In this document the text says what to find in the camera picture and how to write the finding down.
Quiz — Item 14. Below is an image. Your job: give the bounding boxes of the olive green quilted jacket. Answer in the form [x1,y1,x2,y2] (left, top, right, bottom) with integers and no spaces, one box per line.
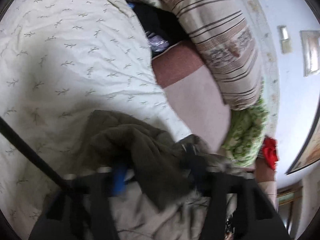
[79,109,253,240]

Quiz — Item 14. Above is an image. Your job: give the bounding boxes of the green patterned cloth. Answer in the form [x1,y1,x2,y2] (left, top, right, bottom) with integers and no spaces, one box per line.
[222,97,268,167]

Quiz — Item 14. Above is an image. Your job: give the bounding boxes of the red cloth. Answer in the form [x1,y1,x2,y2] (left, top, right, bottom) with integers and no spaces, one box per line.
[261,137,279,171]

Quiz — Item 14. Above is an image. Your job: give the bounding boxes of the pink blanket with red band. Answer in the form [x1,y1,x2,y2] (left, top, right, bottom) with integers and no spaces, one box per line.
[152,42,231,153]

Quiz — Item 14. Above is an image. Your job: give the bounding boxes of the white leaf-print duvet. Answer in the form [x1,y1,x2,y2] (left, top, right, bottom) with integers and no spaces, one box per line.
[0,0,193,238]

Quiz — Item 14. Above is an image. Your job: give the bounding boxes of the purple plastic bag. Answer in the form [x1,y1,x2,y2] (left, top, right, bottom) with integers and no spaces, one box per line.
[146,31,169,53]

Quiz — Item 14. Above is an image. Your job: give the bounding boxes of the black garment pile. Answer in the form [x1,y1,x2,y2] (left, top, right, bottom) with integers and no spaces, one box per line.
[128,2,190,57]

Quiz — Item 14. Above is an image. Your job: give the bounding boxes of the striped floral beige pillow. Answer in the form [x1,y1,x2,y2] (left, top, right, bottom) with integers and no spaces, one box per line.
[162,0,262,111]

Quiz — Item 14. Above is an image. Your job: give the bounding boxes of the wall light switch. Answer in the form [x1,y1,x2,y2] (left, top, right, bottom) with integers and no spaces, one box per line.
[278,25,292,54]

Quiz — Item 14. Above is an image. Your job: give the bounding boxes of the framed wall picture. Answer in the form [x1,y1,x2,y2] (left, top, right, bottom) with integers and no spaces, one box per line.
[300,30,319,76]

